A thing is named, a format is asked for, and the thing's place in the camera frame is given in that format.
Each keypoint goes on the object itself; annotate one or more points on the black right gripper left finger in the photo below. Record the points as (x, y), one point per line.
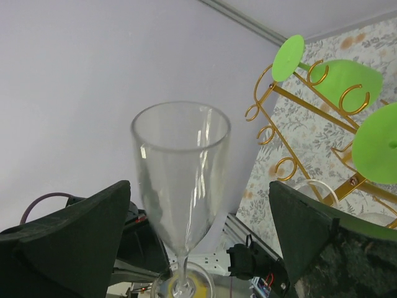
(69, 253)

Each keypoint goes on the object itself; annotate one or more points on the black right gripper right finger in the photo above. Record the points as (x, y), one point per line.
(329, 253)

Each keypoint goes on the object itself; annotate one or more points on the green wine glass right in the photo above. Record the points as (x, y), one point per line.
(374, 146)

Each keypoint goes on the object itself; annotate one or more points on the green wine glass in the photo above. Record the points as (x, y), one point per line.
(374, 146)
(347, 84)

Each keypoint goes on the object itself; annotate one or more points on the green wine glass left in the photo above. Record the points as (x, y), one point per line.
(347, 84)

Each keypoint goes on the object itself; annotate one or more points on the floral patterned table cloth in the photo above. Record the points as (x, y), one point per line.
(373, 46)

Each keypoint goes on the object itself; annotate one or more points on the gold wire wine glass rack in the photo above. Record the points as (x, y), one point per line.
(307, 143)

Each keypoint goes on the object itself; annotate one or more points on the aluminium frame post left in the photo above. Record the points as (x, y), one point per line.
(247, 22)

